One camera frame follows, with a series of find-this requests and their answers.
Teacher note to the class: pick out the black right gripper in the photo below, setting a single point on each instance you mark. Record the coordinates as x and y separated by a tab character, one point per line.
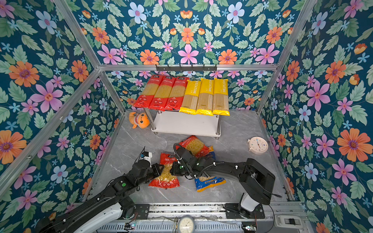
174	167

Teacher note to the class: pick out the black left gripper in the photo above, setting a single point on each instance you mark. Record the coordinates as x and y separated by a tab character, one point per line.
156	168

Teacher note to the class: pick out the red macaroni bag front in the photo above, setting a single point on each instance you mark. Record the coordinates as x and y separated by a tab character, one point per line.
166	180

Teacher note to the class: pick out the red macaroni bag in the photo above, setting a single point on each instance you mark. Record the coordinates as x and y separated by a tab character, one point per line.
195	146
166	180

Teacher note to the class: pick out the blue pasta bag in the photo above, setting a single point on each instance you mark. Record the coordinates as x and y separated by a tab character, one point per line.
203	183

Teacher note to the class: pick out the yellow spaghetti box back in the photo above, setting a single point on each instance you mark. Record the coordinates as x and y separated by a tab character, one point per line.
191	96

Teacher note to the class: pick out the yellow spaghetti box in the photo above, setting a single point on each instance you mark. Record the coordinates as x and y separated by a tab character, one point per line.
191	96
205	99

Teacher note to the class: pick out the yellow spaghetti box front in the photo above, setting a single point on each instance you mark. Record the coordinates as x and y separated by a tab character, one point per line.
205	99

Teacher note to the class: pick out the yellow spaghetti box hidden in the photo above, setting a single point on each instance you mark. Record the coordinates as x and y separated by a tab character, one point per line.
220	98

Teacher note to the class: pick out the red spaghetti bag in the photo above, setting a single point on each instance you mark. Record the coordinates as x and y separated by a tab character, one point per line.
162	94
145	98
174	102

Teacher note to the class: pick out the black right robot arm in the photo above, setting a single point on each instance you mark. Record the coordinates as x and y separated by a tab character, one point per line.
257	181

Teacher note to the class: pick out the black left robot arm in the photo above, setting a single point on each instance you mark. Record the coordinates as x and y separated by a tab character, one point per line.
110	204

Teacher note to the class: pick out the white two-tier shelf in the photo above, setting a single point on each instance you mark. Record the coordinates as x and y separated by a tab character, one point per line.
172	122

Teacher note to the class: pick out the orange plush toy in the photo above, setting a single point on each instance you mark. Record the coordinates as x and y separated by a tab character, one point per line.
139	120

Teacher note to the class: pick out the round white clock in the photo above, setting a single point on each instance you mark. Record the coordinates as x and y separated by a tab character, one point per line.
257	145

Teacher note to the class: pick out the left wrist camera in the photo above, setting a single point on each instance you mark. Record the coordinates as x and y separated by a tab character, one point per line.
147	156

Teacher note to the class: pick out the round gauge front rail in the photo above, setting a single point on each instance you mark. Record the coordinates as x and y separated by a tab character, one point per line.
186	224

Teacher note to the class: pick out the black hook rail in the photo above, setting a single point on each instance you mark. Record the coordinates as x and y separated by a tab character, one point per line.
182	68

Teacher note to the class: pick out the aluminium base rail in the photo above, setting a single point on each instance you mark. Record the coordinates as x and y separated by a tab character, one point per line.
209	218

